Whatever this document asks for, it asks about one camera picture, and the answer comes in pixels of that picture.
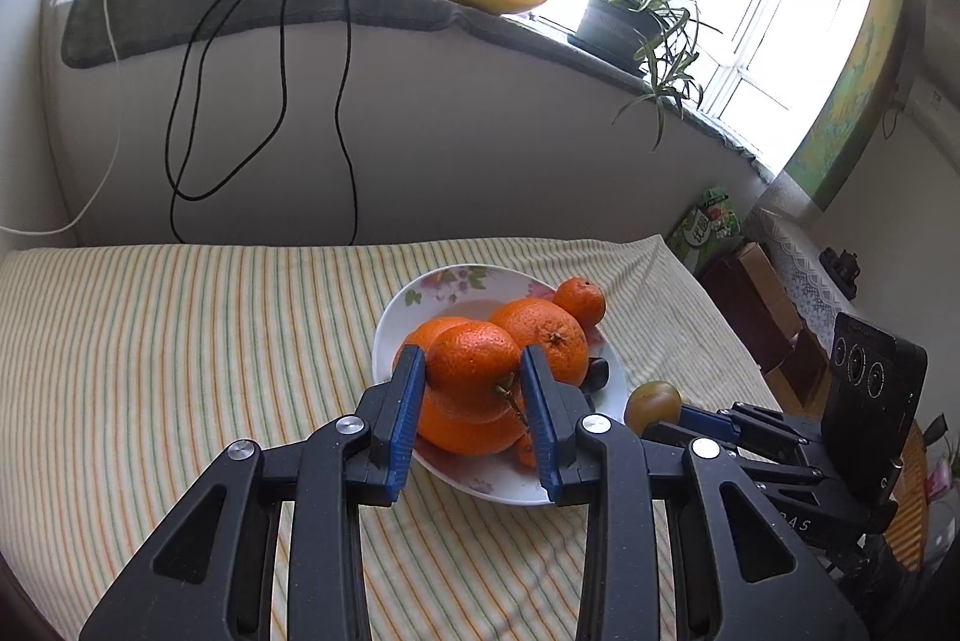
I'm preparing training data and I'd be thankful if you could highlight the striped tablecloth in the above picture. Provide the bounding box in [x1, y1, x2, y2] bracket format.
[0, 236, 781, 641]

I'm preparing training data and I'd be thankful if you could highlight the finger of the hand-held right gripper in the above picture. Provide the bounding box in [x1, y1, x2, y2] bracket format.
[679, 401, 826, 456]
[641, 420, 826, 486]

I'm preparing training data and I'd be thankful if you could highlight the white cable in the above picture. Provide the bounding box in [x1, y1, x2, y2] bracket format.
[0, 0, 140, 237]

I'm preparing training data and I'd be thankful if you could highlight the green snack package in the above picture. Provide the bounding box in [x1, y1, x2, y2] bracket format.
[666, 186, 743, 271]

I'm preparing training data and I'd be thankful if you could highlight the smooth large orange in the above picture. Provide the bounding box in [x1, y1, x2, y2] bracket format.
[392, 316, 530, 458]

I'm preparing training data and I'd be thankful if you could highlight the mandarin with stem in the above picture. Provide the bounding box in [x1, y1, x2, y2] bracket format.
[425, 321, 524, 423]

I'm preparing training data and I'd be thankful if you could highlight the black cable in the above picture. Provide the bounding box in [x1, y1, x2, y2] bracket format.
[334, 0, 362, 246]
[166, 0, 291, 245]

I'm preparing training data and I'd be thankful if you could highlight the dark small figurine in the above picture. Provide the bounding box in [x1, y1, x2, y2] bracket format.
[817, 247, 863, 297]

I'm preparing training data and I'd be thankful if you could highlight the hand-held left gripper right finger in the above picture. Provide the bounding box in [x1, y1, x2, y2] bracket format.
[520, 345, 871, 641]

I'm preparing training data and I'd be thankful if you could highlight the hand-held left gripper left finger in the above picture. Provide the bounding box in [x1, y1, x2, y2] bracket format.
[79, 345, 427, 641]

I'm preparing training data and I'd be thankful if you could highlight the white lace cloth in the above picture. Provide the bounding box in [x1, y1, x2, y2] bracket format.
[754, 206, 901, 357]

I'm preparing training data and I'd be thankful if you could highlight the floral white plate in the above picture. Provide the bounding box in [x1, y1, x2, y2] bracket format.
[372, 264, 629, 507]

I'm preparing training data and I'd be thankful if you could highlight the green-brown round fruit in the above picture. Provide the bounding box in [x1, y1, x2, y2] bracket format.
[625, 380, 683, 436]

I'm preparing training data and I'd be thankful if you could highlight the brown cardboard box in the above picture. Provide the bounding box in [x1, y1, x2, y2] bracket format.
[701, 242, 833, 410]

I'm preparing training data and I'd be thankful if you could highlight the potted spider plant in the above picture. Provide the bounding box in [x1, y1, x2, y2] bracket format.
[551, 0, 725, 151]

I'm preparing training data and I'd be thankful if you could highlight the bumpy large orange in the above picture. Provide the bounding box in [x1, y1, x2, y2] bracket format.
[487, 298, 590, 387]

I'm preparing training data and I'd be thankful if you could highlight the green yellow wall poster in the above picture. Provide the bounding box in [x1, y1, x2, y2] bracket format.
[780, 0, 908, 211]

